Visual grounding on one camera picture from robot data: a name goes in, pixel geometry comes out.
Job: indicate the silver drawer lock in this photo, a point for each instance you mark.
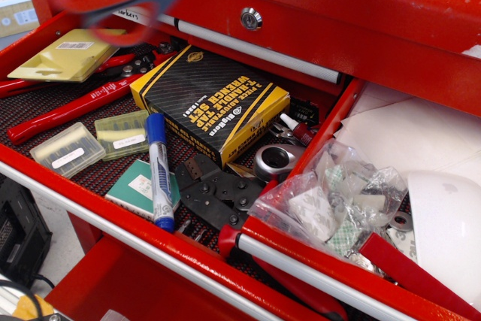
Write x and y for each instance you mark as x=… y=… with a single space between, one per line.
x=251 y=19

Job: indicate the left open red drawer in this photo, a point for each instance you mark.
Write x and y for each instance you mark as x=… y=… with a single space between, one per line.
x=132 y=266

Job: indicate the open red drawer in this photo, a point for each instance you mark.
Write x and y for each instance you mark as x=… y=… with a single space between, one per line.
x=132 y=266
x=345 y=281

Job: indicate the right open red drawer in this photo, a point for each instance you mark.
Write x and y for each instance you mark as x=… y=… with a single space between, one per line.
x=345 y=281

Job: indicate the white markers label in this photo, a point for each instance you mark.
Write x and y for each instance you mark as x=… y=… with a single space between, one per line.
x=134 y=14

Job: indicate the black yellow tap wrench box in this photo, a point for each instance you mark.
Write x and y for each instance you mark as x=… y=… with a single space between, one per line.
x=215 y=104

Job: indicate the red threadlocker bottle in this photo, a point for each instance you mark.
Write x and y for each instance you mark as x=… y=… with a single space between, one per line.
x=299 y=131

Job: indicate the blue white marker pen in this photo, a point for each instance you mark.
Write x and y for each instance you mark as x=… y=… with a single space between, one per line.
x=163 y=214

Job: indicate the red tool chest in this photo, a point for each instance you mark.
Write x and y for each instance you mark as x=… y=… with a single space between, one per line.
x=400 y=44

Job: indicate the silver grey tape measure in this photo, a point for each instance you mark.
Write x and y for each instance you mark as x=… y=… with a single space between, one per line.
x=276 y=161

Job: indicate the yellow flat plastic case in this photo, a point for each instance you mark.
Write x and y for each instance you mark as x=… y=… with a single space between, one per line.
x=71 y=58

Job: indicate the green clear bit case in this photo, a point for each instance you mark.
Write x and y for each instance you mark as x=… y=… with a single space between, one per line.
x=122 y=135

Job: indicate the cardboard box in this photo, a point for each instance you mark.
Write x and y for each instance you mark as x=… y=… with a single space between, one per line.
x=17 y=16

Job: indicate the green white small box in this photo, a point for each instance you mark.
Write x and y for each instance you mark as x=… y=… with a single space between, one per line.
x=133 y=190

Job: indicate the clear drill bit case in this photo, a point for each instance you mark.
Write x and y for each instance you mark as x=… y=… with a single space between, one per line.
x=70 y=151

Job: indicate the clear bag of adhesive mounts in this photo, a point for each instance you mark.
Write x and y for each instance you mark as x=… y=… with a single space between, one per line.
x=335 y=203

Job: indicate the steel washer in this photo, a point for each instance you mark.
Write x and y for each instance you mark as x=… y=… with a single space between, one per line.
x=402 y=222

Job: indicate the white apple mouse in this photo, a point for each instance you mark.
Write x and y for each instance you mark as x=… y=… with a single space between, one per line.
x=446 y=221

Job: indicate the black electronic device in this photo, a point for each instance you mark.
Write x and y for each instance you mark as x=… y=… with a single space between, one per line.
x=25 y=237

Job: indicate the yellow sponge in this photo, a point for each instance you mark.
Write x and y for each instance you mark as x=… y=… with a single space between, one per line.
x=26 y=309

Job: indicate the red handled crimping pliers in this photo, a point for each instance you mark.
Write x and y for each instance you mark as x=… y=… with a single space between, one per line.
x=120 y=70

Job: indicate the black crimping tool red handles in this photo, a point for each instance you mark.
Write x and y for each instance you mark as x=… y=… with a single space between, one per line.
x=222 y=200

